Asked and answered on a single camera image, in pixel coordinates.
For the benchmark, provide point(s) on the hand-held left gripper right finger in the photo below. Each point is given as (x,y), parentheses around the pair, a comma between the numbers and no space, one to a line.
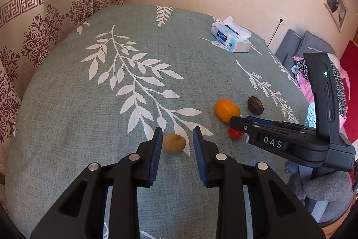
(200,155)

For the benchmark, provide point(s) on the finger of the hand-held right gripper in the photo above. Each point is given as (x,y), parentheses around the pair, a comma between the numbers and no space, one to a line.
(263,121)
(240,124)

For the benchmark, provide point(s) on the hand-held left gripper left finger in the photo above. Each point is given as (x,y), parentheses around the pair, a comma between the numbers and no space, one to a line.
(155,155)

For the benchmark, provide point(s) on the small red tomato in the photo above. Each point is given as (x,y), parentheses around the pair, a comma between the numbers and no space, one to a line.
(234,135)

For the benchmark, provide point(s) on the golden brown kiwi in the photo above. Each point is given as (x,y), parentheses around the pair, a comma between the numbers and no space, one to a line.
(174,143)

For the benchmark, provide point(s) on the light blue lace bowl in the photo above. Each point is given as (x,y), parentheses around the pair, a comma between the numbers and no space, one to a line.
(311,115)

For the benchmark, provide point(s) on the person's right forearm grey sleeve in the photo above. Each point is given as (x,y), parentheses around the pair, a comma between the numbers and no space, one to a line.
(327,188)

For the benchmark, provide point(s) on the small dark avocado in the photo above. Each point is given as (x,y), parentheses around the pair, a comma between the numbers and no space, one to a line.
(255,105)

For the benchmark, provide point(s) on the yellow orange citrus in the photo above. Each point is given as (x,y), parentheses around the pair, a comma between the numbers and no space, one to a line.
(226,109)

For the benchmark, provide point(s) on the pink cloth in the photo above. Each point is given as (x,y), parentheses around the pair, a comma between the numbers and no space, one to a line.
(306,90)

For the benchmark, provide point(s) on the red cloth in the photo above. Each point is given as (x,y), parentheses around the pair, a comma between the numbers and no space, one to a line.
(351,73)

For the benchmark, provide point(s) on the blue white tissue box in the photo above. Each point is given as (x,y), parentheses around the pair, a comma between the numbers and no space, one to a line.
(230,36)

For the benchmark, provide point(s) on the beige patterned curtain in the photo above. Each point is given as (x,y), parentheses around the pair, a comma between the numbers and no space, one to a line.
(42,17)

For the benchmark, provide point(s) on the white wall socket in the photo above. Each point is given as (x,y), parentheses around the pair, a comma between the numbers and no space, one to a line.
(282,20)

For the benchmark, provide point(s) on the framed wall picture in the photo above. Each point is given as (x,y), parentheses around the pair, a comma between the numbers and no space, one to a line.
(335,2)

